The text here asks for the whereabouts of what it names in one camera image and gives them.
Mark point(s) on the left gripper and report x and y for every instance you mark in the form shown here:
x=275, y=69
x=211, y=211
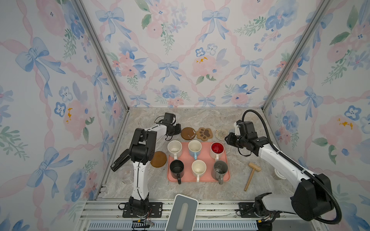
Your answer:
x=178, y=130

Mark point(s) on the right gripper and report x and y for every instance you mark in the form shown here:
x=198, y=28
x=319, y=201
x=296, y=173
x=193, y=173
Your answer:
x=230, y=139

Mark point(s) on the dark brown round coaster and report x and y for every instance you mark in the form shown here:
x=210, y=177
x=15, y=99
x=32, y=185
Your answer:
x=188, y=133

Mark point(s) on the white multicolour woven coaster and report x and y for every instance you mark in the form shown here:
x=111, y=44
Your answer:
x=221, y=134

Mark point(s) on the plain wooden round coaster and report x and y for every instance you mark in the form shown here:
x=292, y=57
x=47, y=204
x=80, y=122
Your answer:
x=159, y=159

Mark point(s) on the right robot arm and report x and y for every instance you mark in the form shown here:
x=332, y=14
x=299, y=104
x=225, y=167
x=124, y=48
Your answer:
x=312, y=199

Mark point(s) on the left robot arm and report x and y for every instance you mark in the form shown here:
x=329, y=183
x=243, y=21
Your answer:
x=141, y=152

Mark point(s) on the white speckled mug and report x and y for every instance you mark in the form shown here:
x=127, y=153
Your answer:
x=175, y=149

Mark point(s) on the wooden mallet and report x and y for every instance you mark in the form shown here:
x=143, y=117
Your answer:
x=254, y=168

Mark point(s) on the light blue mug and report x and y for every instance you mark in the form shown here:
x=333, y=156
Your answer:
x=194, y=148

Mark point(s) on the pink mug red inside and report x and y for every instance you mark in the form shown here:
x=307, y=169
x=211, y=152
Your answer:
x=216, y=150

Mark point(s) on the cork paw coaster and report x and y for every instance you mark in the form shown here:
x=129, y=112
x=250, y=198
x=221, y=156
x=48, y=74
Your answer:
x=204, y=134

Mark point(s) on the black mug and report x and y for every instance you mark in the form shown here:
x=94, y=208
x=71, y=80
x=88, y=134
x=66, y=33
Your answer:
x=177, y=170

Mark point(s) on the grey mug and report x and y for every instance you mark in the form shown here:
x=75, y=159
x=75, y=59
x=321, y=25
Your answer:
x=219, y=170

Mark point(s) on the cream white mug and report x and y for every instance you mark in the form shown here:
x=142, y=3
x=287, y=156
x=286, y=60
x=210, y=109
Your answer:
x=199, y=168

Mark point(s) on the black stapler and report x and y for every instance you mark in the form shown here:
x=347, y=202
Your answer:
x=121, y=160

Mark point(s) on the clear plastic cup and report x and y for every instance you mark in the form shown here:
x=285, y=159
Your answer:
x=126, y=176

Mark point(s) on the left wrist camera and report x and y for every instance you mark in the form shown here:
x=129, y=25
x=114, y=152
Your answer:
x=169, y=119

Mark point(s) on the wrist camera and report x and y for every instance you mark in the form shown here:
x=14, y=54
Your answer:
x=245, y=129
x=169, y=119

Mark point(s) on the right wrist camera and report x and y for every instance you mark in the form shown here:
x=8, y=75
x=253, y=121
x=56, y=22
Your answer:
x=245, y=129

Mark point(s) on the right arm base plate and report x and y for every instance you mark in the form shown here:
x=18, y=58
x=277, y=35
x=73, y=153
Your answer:
x=246, y=210

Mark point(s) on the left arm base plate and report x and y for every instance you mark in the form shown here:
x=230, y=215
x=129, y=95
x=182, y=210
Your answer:
x=154, y=210

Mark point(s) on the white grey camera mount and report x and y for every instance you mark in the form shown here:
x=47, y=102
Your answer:
x=183, y=214

